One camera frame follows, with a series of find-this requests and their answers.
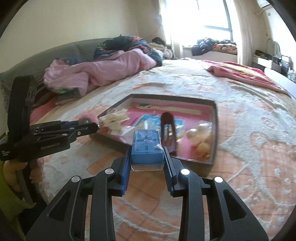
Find cream peach bed blanket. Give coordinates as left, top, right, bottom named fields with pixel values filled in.
left=40, top=59, right=295, bottom=240

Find pink quilt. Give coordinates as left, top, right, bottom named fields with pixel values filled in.
left=44, top=48, right=157, bottom=97

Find brown oval hair clip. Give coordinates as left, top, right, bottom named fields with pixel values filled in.
left=161, top=112, right=177, bottom=156

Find grey padded headboard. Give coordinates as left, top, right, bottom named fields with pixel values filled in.
left=1, top=38, right=106, bottom=111

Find cream hair claw clip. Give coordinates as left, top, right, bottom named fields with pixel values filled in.
left=99, top=109, right=130, bottom=131

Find pink speckled bow scrunchie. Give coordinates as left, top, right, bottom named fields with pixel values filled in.
left=98, top=108, right=130, bottom=140

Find white bed footboard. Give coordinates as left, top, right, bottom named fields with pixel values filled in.
left=264, top=67, right=296, bottom=98

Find yellow item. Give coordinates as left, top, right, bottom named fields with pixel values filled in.
left=191, top=133, right=212, bottom=159

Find white air conditioner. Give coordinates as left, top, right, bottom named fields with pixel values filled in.
left=256, top=0, right=270, bottom=8

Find dark shallow box tray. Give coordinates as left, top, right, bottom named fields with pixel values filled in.
left=94, top=94, right=218, bottom=169

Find dark clothes on sill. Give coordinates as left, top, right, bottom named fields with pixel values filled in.
left=191, top=38, right=237, bottom=56

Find person's left hand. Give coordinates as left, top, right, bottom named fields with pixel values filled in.
left=29, top=157, right=45, bottom=184

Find dark floral duvet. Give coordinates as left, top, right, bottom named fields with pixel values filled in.
left=93, top=35, right=163, bottom=67

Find small blue jewelry box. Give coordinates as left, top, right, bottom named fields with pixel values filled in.
left=130, top=129, right=165, bottom=171

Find pink pompom hair clip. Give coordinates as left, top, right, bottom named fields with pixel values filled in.
left=78, top=113, right=100, bottom=130

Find white curtain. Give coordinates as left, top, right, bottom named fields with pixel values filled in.
left=233, top=1, right=254, bottom=66

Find window with teal frame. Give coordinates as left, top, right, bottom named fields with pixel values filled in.
left=159, top=0, right=233, bottom=47

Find pink children's book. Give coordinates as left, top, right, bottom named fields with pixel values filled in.
left=118, top=101, right=215, bottom=162

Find red pink patterned blanket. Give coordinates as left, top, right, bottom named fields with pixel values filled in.
left=202, top=60, right=289, bottom=96

